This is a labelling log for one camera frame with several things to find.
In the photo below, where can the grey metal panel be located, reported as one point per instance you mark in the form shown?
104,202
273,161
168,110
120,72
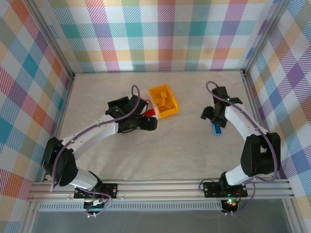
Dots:
158,222

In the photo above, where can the right controller board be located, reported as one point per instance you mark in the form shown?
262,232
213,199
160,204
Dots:
230,203

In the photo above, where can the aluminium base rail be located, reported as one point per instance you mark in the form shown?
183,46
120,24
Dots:
158,189

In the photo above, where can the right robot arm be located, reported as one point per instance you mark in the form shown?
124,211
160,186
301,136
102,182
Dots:
243,126

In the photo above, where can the left controller board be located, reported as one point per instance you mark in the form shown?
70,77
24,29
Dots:
96,205

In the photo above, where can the red lego brick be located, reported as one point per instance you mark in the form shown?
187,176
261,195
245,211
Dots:
150,112

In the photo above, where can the controller board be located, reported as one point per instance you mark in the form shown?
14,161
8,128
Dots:
96,205
230,203

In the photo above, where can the blue lego brick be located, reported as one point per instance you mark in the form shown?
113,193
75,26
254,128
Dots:
217,129

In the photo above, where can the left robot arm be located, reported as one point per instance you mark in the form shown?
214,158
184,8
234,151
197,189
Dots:
92,133

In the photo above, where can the white plastic bin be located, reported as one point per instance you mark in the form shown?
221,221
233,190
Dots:
145,93

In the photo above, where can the aluminium frame post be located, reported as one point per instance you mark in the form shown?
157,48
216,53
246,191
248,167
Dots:
264,36
52,38

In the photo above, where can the aluminium side rail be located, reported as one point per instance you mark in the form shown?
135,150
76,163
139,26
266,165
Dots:
251,97
63,109

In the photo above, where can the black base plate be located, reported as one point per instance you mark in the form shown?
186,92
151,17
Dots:
110,189
211,189

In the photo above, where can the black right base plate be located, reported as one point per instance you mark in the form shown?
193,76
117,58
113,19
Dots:
211,189

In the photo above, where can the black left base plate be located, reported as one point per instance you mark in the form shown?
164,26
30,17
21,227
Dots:
110,189

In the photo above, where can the yellow plastic bin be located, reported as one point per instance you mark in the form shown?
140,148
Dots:
170,113

